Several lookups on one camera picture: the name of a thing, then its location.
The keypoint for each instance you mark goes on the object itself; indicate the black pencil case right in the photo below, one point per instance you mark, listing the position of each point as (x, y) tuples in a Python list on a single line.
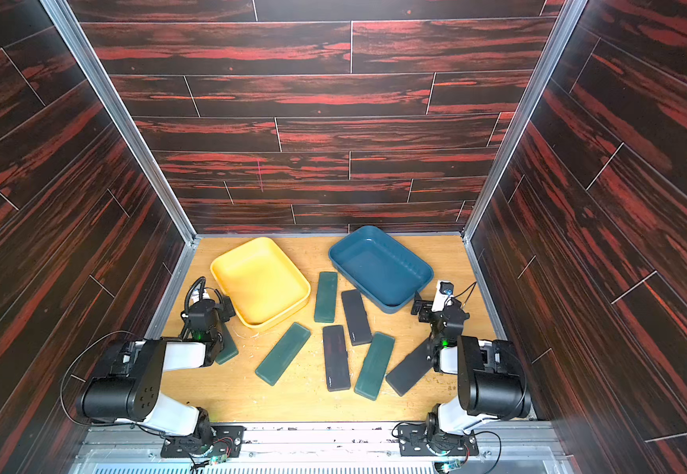
[(411, 369)]

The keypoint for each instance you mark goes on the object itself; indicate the yellow plastic storage tray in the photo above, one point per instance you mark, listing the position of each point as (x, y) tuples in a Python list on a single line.
[(263, 283)]

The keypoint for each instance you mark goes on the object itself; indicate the black pencil case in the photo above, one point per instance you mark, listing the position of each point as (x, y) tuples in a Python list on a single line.
[(357, 321), (338, 377), (411, 369)]

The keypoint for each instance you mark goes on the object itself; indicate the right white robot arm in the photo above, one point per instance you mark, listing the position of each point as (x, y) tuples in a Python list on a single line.
[(491, 384)]

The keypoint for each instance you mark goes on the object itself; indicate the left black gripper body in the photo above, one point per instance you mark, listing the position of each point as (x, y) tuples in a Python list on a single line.
[(222, 316)]

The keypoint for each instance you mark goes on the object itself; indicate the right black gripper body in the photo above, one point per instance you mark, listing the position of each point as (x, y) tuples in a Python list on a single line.
[(429, 342)]

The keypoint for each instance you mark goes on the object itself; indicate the black pencil case upper middle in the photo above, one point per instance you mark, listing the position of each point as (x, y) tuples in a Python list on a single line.
[(357, 321)]

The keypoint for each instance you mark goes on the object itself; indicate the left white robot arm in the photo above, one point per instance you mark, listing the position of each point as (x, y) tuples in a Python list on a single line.
[(128, 391)]

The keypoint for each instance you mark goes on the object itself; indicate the black pencil case lower middle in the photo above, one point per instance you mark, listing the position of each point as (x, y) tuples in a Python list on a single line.
[(338, 377)]

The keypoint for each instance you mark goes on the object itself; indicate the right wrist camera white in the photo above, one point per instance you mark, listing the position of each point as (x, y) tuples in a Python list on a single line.
[(443, 295)]

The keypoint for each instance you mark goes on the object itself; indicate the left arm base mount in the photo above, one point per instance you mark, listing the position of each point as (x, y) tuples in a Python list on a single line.
[(219, 442)]

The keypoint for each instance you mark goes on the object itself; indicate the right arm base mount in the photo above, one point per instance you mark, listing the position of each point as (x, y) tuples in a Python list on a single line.
[(420, 439)]

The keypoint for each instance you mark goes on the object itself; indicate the teal plastic storage tray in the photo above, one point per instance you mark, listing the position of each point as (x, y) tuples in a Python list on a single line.
[(381, 268)]

